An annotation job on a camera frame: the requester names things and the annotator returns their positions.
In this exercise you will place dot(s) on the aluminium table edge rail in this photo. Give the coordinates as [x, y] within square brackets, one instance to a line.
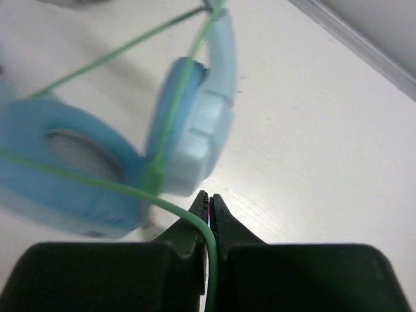
[382, 33]

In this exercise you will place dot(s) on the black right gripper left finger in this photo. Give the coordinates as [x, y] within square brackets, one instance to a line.
[166, 274]

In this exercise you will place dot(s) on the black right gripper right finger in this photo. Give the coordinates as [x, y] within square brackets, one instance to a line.
[257, 276]

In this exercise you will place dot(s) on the light blue headphones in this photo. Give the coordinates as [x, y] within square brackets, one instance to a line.
[67, 169]

